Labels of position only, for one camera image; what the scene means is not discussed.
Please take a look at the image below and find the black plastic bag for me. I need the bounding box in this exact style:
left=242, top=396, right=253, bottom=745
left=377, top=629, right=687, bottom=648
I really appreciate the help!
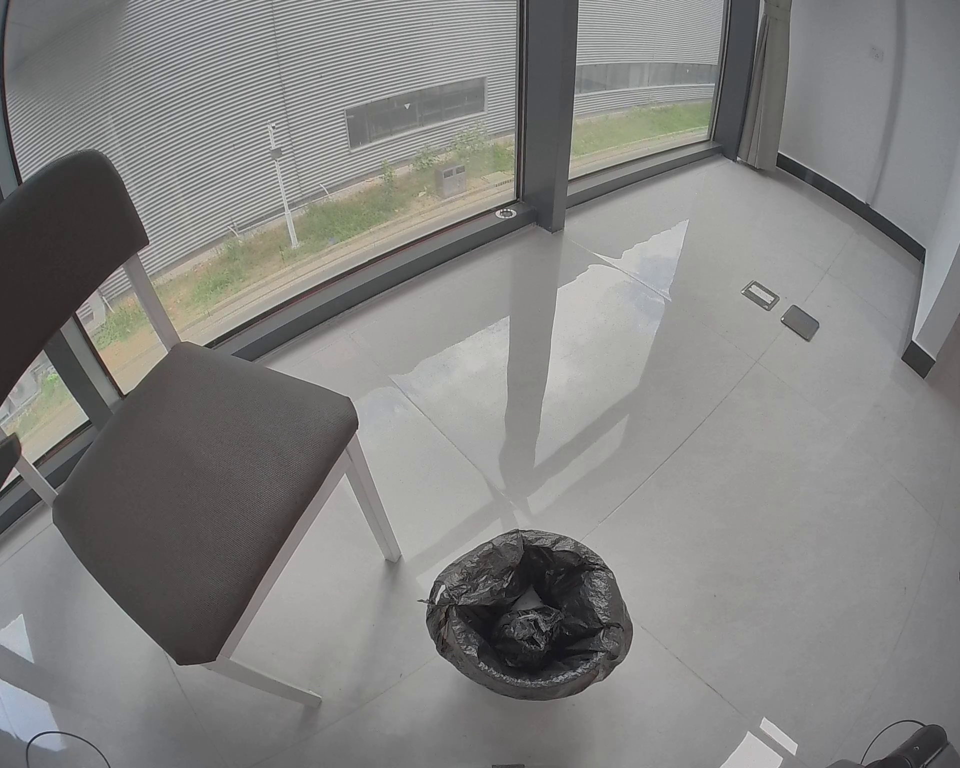
left=417, top=528, right=634, bottom=685

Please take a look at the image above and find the crumpled black plastic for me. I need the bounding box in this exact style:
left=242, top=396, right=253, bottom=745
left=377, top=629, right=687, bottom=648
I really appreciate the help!
left=490, top=605, right=566, bottom=669

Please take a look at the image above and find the dark grey trash bin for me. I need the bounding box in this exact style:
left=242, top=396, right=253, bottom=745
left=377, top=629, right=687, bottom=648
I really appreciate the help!
left=459, top=663, right=607, bottom=704

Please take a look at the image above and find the window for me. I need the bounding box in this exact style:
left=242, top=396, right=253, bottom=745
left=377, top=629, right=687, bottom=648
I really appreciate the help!
left=0, top=0, right=760, bottom=532

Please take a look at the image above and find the grey padded white-legged chair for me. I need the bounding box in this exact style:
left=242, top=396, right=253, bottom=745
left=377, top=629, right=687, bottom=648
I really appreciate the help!
left=0, top=148, right=404, bottom=710

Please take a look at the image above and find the beige curtain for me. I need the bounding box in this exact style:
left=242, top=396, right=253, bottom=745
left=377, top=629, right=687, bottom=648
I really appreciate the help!
left=738, top=0, right=793, bottom=171

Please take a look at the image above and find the black cable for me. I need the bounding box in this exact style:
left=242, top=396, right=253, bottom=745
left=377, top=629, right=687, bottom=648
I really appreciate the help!
left=25, top=729, right=108, bottom=768
left=858, top=719, right=925, bottom=768

